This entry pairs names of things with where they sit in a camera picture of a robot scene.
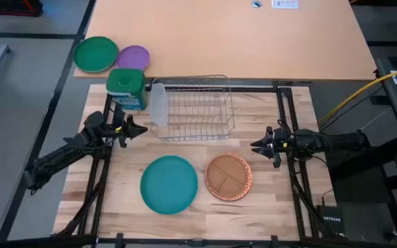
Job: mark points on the black metal rig frame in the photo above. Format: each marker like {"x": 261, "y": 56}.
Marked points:
{"x": 171, "y": 242}

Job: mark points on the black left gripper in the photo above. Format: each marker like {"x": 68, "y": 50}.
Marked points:
{"x": 122, "y": 120}

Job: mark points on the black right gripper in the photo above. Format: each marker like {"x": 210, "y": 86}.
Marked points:
{"x": 277, "y": 144}

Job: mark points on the black network switch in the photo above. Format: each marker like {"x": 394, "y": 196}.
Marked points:
{"x": 331, "y": 220}

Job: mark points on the orange patterned plate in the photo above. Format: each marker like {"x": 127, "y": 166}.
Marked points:
{"x": 247, "y": 187}

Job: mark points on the blue tub with green lid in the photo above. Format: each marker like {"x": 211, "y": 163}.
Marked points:
{"x": 126, "y": 82}

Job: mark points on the light wood desk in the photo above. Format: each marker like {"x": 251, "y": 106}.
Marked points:
{"x": 236, "y": 41}

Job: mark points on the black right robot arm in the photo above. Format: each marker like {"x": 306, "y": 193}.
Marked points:
{"x": 340, "y": 141}

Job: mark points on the translucent plastic utensil holder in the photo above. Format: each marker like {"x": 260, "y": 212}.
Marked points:
{"x": 159, "y": 103}

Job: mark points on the teal round plate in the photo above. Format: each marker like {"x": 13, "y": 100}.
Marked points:
{"x": 169, "y": 184}

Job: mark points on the black and red crate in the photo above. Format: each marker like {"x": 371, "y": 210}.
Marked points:
{"x": 9, "y": 7}

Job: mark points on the green round plate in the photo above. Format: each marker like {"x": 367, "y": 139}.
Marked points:
{"x": 95, "y": 54}

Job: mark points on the white desk power outlet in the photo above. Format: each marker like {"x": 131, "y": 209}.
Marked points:
{"x": 285, "y": 4}

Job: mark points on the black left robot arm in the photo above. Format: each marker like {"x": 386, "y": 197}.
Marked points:
{"x": 60, "y": 155}

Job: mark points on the purple round plate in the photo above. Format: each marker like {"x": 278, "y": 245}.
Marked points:
{"x": 134, "y": 56}

